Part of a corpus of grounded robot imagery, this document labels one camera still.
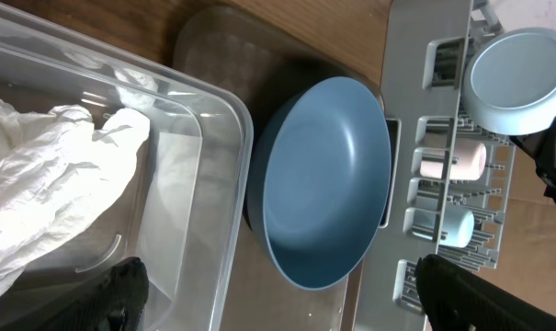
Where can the clear plastic bin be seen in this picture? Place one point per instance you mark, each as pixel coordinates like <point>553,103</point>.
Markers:
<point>181,211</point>

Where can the light blue bowl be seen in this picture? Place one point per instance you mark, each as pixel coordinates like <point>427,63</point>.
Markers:
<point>509,86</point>

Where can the pink cup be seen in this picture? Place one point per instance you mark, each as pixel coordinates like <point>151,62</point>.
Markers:
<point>470,155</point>

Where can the white tissue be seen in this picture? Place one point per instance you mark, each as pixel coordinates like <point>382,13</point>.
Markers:
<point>58,173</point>

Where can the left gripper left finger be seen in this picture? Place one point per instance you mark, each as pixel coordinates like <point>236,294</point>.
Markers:
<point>112,301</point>

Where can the dark blue plate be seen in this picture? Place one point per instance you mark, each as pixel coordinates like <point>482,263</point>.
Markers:
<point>319,181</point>

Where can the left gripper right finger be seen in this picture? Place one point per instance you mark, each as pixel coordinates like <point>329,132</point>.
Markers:
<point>455,299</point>

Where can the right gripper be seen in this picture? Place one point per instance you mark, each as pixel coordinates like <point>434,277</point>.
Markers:
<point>541,147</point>

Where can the light blue cup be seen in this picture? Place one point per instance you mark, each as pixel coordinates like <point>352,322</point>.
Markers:
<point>457,228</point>

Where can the grey dishwasher rack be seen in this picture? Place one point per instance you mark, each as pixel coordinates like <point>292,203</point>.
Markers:
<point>428,46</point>

